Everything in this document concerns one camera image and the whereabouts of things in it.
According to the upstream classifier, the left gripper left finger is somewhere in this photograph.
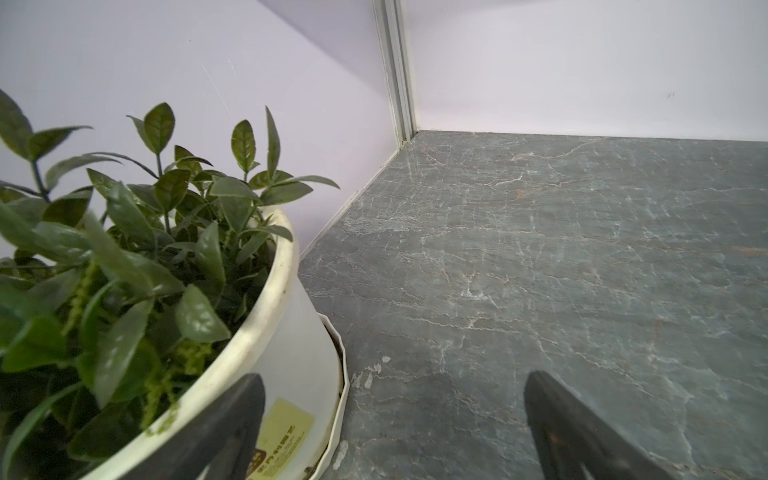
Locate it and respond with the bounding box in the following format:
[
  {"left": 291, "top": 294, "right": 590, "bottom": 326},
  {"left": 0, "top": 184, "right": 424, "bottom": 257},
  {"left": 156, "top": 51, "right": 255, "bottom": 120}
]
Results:
[{"left": 123, "top": 373, "right": 266, "bottom": 480}]

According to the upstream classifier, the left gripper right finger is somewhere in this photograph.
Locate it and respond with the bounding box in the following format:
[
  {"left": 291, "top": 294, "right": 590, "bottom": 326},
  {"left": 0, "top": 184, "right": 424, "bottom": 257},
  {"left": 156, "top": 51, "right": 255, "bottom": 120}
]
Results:
[{"left": 524, "top": 371, "right": 672, "bottom": 479}]

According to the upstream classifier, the potted green plant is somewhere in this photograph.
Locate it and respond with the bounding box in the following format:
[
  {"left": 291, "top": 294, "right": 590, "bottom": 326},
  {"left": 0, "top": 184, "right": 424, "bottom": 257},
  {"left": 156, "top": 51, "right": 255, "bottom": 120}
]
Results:
[{"left": 1, "top": 95, "right": 349, "bottom": 479}]

